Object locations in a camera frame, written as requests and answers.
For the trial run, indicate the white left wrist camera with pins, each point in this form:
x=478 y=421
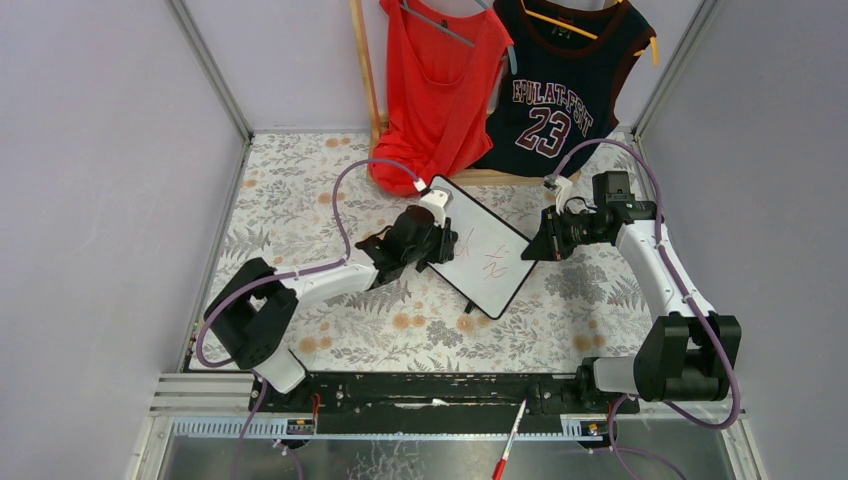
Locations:
x=436 y=201

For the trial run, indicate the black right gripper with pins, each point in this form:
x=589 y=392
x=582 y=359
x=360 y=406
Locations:
x=549 y=234

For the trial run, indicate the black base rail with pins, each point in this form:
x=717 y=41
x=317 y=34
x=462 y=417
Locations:
x=349 y=392

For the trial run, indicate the yellow clothes hanger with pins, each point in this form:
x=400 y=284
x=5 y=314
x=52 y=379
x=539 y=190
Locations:
x=653 y=42

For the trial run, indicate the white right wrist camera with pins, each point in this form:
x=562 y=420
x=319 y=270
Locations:
x=561 y=187

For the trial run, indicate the black framed whiteboard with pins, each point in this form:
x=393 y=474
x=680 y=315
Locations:
x=487 y=268

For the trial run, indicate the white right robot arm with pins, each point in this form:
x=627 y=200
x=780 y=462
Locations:
x=690 y=350

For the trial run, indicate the red marker pen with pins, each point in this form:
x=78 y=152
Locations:
x=502 y=462

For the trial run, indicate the wooden clothes rack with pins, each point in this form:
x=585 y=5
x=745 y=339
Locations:
x=378 y=121

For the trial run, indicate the red tank top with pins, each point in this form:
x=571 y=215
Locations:
x=438 y=94

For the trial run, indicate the navy basketball jersey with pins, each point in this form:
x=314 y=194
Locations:
x=551 y=113

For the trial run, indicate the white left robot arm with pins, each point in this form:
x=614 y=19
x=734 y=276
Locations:
x=250 y=316

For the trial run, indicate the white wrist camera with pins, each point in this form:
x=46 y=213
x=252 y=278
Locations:
x=436 y=201
x=561 y=187

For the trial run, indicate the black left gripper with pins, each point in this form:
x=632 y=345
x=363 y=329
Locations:
x=432 y=240

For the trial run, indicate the grey clothes hanger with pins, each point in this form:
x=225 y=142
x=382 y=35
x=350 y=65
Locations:
x=510 y=57

